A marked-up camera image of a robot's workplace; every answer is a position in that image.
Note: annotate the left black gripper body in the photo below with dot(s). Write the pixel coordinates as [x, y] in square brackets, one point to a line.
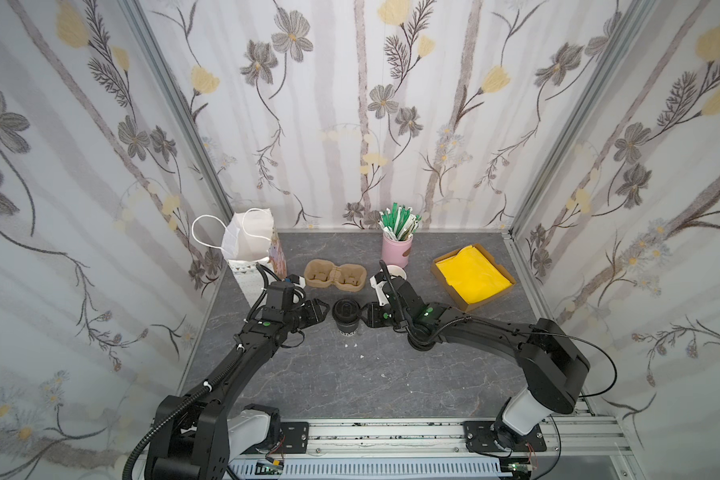
[306, 313]

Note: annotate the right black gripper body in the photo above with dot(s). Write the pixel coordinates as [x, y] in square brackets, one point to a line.
[381, 314]

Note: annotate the black cup lid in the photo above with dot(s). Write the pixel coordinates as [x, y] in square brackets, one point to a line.
[346, 311]

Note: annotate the black paper coffee cup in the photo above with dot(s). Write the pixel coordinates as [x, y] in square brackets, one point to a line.
[347, 327]

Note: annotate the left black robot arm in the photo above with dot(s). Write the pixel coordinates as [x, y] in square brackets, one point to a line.
[216, 396]

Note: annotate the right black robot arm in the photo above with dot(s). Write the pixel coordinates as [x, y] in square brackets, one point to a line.
[554, 368]

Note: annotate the stacked green paper cups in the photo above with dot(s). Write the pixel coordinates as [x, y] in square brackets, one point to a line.
[395, 271]

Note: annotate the brown pulp cup carrier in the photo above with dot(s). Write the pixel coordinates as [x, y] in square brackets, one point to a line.
[321, 273]

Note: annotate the stack of black lids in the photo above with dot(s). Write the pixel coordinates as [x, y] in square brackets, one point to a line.
[420, 345]

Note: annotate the pink cup holder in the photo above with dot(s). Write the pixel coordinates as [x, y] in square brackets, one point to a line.
[396, 252]

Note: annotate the brown cardboard tray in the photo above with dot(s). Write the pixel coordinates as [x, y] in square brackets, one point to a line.
[462, 305]

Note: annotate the white cartoon paper gift bag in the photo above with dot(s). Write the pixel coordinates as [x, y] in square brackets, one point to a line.
[249, 239]

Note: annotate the yellow napkins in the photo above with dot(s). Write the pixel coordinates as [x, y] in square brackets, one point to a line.
[472, 275]

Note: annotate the green white straw bundle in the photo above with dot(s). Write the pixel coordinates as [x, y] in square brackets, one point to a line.
[399, 223]

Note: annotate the aluminium mounting rail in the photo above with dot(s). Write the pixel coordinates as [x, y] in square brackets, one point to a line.
[254, 446]

